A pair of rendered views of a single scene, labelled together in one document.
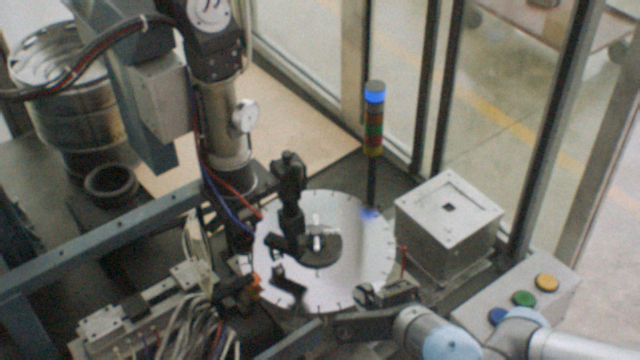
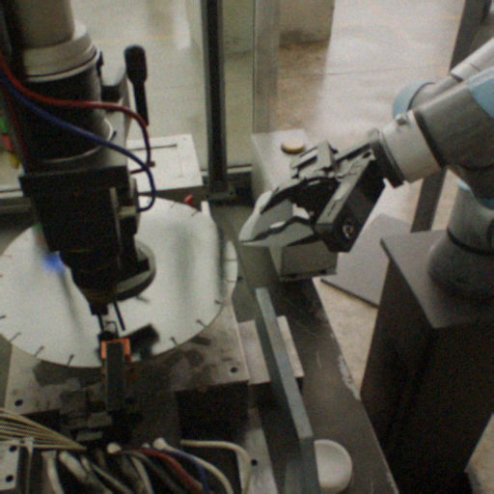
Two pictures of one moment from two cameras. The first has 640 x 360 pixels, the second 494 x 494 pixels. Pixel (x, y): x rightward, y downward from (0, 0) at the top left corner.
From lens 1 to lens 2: 88 cm
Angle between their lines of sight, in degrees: 46
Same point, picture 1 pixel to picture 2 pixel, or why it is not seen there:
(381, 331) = (370, 193)
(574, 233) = (269, 96)
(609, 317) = not seen: hidden behind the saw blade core
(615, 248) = not seen: hidden behind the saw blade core
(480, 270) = (209, 211)
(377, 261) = (189, 225)
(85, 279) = not seen: outside the picture
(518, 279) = (276, 160)
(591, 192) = (272, 32)
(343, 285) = (201, 266)
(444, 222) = (165, 175)
